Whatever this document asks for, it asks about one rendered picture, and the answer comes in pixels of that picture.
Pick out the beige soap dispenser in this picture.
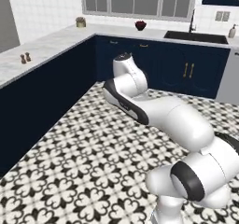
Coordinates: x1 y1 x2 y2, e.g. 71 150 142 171
228 23 238 39

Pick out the black sink basin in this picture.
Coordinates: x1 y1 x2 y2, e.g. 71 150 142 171
163 30 230 46

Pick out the grey wall socket plate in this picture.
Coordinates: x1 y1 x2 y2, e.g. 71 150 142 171
215 10 232 22

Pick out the black sink tap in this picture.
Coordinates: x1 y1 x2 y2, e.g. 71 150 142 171
188 8 197 34

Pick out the dark red flower bowl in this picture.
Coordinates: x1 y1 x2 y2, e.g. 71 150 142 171
134 20 148 32

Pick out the grey dishwasher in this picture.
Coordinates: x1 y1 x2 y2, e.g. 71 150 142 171
215 47 239 106

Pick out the grey framed window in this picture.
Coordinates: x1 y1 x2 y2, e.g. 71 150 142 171
80 0 199 21

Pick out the gold cupboard door handle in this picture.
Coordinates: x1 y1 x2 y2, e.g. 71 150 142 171
188 63 195 80
182 62 190 79

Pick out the navy counter side panel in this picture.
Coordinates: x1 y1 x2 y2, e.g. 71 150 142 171
0 35 97 178

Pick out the navy cupboard door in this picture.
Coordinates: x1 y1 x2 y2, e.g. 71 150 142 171
189 46 232 100
155 43 191 93

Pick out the navy drawer front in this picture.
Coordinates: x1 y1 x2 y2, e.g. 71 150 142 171
95 35 135 58
133 39 159 61

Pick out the small potted plant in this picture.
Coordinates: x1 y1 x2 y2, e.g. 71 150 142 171
75 16 88 29

